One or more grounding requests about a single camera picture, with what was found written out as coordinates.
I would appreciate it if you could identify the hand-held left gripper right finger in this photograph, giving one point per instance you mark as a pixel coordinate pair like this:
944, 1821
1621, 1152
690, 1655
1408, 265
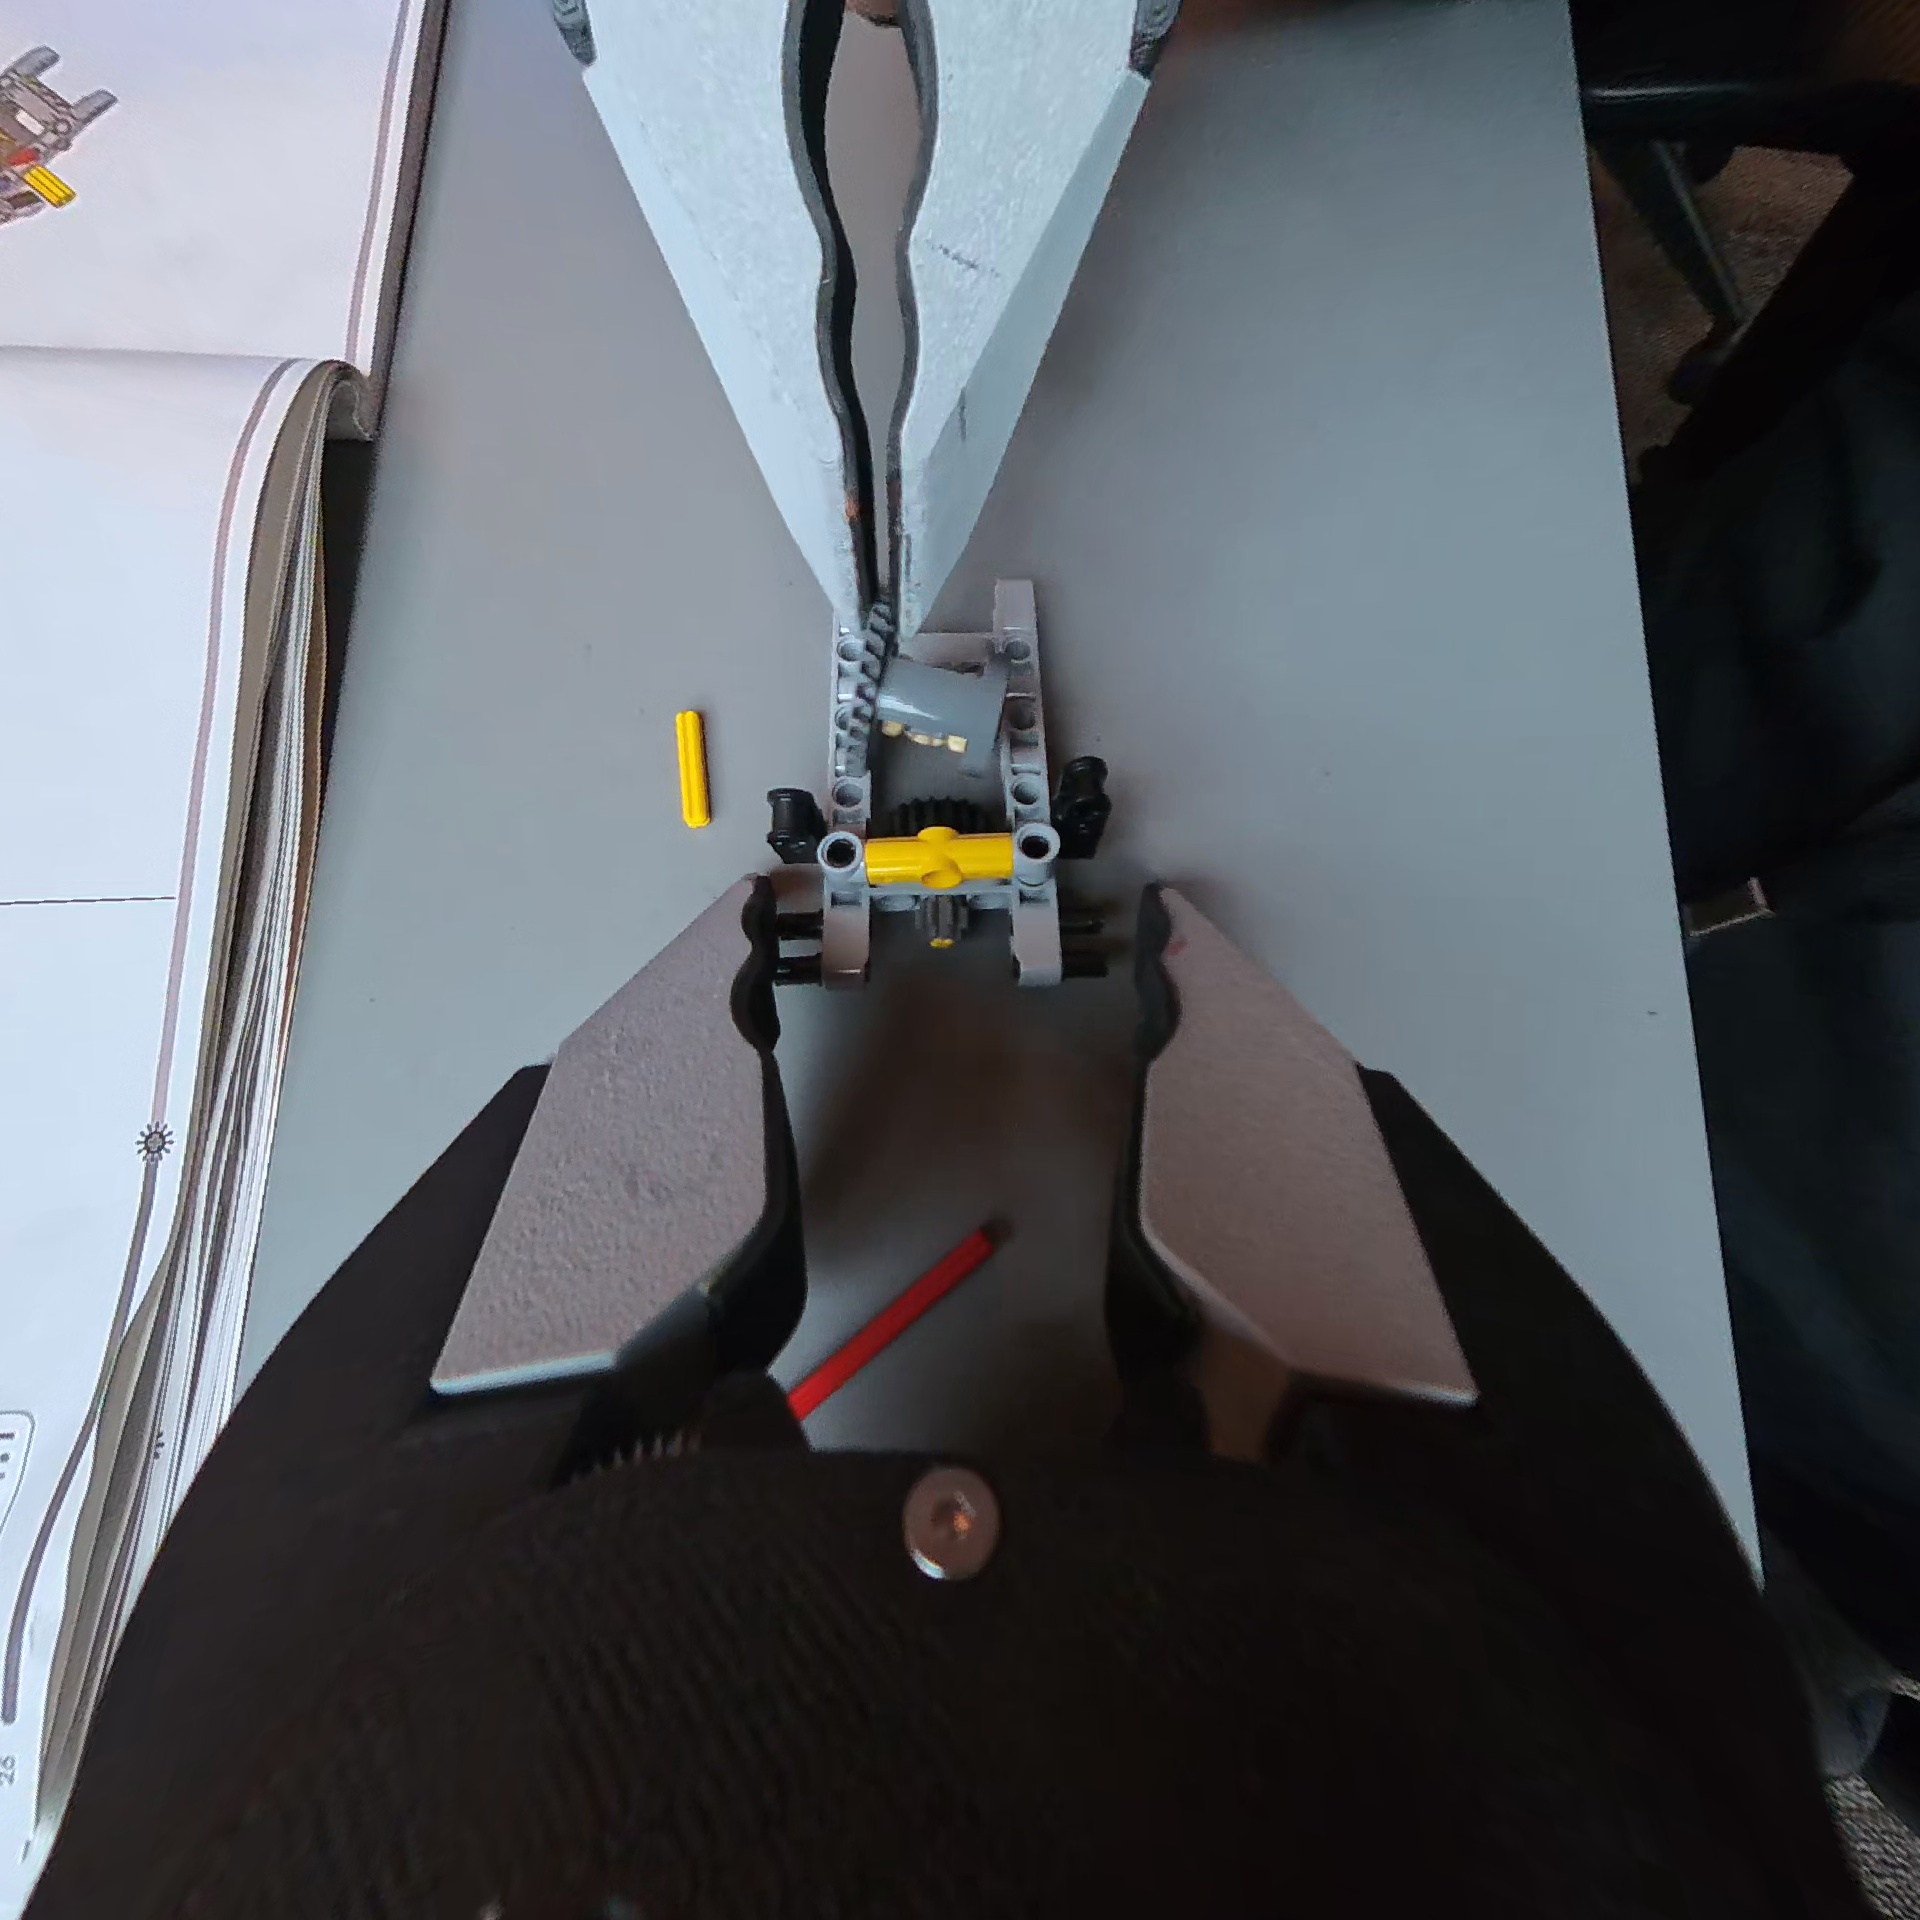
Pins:
1288, 1200

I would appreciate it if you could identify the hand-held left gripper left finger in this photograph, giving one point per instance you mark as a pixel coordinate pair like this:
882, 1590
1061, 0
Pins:
631, 1185

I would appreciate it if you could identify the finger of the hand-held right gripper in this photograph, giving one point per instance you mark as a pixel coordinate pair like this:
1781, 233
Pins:
1020, 195
705, 195

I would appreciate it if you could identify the yellow lego axle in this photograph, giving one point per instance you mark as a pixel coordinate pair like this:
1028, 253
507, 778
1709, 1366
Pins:
693, 768

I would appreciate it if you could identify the grey lego frame assembly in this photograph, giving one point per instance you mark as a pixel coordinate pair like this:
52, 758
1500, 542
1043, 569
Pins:
1033, 778

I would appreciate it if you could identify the grey lego differential housing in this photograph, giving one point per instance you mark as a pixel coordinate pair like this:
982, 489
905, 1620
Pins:
937, 692

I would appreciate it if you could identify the tan lego bevel gear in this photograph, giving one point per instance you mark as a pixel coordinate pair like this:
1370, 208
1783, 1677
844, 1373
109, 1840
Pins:
924, 736

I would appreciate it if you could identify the red lego axle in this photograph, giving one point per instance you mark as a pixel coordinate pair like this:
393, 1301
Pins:
901, 1301

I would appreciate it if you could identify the lego instruction booklet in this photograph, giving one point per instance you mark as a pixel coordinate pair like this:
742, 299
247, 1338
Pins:
119, 748

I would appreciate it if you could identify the black office chair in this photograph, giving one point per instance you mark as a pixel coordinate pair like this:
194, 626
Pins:
1725, 137

